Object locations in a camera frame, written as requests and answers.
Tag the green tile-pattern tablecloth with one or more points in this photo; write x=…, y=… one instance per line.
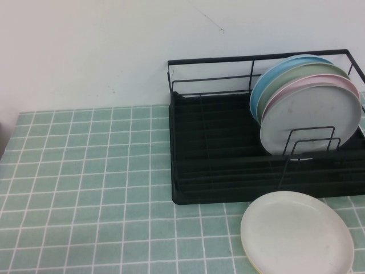
x=85, y=185

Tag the pink plate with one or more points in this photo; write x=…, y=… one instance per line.
x=313, y=77

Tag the black ridged drip tray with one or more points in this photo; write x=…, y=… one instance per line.
x=228, y=184

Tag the grey plate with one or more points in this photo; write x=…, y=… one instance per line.
x=310, y=114

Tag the blue plate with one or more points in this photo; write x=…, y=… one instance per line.
x=261, y=85

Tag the white plate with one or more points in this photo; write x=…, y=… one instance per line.
x=296, y=231

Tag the green plate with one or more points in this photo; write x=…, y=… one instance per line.
x=299, y=71

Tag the yellow plate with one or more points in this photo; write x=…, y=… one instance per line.
x=253, y=265

